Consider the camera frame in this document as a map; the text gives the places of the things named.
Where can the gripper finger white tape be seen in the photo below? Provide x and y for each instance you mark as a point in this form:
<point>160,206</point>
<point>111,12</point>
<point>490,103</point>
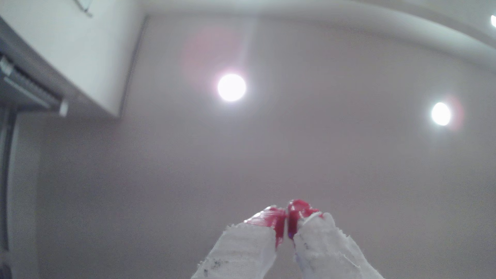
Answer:
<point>244,248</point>
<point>325,248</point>

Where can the round ceiling light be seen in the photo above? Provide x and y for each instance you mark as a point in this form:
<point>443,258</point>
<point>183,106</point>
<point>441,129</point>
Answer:
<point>494,21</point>
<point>231,87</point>
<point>441,114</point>

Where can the dark window frame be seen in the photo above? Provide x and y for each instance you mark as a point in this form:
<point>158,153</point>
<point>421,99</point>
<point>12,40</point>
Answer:
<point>5,193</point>

